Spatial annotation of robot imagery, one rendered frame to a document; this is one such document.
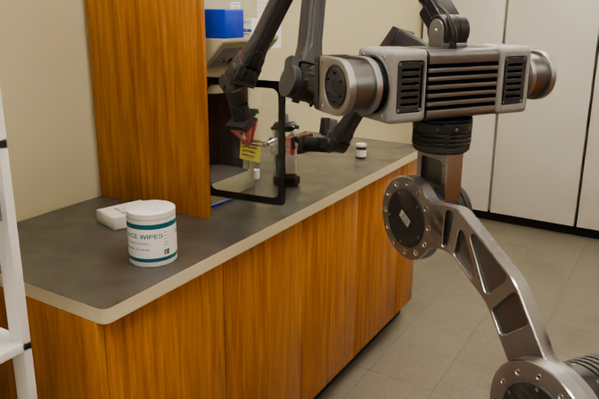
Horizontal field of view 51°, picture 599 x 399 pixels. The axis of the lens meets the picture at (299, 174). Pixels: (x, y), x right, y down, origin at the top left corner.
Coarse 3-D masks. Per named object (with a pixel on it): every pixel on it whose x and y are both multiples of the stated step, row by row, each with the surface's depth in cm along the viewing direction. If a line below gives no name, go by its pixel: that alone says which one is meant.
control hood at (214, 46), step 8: (208, 40) 197; (216, 40) 196; (224, 40) 195; (232, 40) 198; (240, 40) 202; (248, 40) 206; (208, 48) 198; (216, 48) 196; (224, 48) 199; (208, 56) 199; (216, 56) 200; (208, 64) 201
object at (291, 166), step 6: (288, 126) 235; (294, 126) 236; (288, 132) 236; (294, 132) 237; (288, 144) 237; (294, 150) 238; (288, 156) 237; (294, 156) 239; (288, 162) 238; (294, 162) 239; (288, 168) 238; (294, 168) 240; (288, 174) 239; (294, 174) 240
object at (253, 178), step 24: (216, 96) 202; (264, 96) 194; (216, 120) 204; (264, 120) 196; (216, 144) 206; (240, 144) 202; (216, 168) 209; (240, 168) 205; (264, 168) 201; (216, 192) 211; (240, 192) 207; (264, 192) 203
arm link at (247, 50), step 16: (272, 0) 169; (288, 0) 168; (272, 16) 170; (256, 32) 175; (272, 32) 173; (256, 48) 175; (240, 64) 178; (256, 64) 179; (240, 80) 182; (256, 80) 182
